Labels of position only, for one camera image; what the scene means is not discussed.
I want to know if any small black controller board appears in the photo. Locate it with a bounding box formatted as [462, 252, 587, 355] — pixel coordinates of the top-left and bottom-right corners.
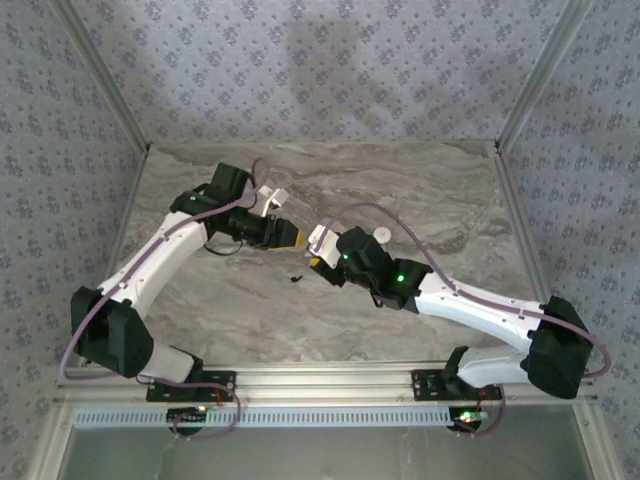
[167, 407, 209, 434]
[449, 407, 489, 432]

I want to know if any grey metal base panel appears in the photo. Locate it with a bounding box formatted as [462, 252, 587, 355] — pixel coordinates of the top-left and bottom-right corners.
[59, 427, 596, 480]

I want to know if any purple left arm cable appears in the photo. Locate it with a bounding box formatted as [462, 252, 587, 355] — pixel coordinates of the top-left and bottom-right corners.
[59, 157, 274, 384]

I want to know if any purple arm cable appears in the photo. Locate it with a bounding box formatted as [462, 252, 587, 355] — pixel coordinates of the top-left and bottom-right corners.
[319, 202, 612, 379]
[59, 157, 274, 384]

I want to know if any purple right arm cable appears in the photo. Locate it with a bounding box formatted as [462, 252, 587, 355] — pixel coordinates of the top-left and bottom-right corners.
[319, 202, 612, 379]

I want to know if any aluminium frame bar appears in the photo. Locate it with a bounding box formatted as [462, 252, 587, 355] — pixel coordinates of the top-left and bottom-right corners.
[22, 147, 151, 480]
[492, 144, 619, 480]
[494, 0, 599, 151]
[49, 0, 151, 154]

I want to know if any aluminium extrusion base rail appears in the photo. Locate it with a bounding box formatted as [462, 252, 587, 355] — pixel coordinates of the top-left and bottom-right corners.
[54, 365, 599, 407]

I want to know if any white slotted cable tray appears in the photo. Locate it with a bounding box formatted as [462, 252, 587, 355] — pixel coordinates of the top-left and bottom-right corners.
[73, 405, 464, 430]

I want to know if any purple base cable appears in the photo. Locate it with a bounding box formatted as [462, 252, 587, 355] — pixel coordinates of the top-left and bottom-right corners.
[452, 387, 509, 439]
[149, 382, 242, 441]

